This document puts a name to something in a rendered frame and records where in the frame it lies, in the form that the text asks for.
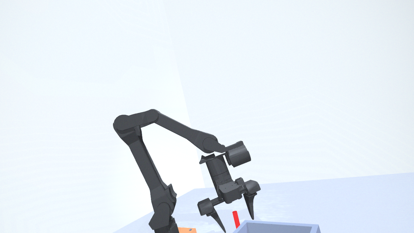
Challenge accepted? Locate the red peg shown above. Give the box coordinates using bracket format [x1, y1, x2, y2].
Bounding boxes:
[233, 211, 240, 228]

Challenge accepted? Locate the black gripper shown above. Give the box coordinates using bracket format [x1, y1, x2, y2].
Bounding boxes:
[197, 170, 261, 233]

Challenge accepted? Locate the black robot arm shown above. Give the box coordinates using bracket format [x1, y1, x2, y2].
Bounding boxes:
[113, 109, 251, 233]

